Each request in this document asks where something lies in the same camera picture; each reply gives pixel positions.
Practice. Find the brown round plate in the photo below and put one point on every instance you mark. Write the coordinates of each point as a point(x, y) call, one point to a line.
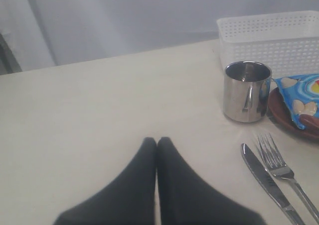
point(282, 116)

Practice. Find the stainless steel fork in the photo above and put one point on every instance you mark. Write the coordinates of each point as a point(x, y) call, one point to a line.
point(278, 168)

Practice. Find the stainless steel cup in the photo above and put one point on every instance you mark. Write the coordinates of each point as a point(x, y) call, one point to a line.
point(246, 91)

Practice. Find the white perforated plastic basket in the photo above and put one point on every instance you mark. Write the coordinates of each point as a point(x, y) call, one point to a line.
point(287, 42)

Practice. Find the blue chips bag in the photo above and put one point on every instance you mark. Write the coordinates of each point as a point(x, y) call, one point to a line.
point(301, 96)

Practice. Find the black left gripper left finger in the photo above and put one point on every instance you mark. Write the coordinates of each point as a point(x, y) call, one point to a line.
point(128, 200)

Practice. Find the stainless steel knife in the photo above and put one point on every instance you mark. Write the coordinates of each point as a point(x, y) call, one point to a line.
point(269, 185)

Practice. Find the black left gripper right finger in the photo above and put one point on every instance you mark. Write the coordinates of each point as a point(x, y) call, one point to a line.
point(186, 199)

